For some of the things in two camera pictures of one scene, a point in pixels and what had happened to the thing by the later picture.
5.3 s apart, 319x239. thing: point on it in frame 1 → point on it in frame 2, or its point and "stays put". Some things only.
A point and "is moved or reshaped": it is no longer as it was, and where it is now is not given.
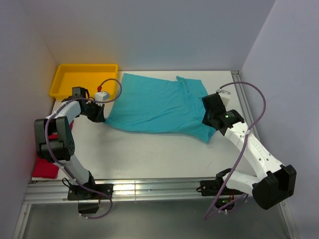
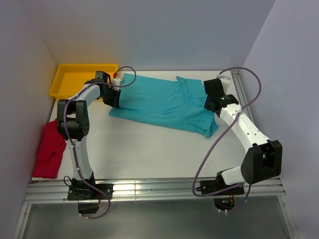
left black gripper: [99, 116] → [115, 102]
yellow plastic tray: [88, 76] stays put
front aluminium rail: [47, 190] stays put
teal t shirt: [160, 105] is moved or reshaped
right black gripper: [206, 120] → [206, 105]
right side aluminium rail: [243, 102] stays put
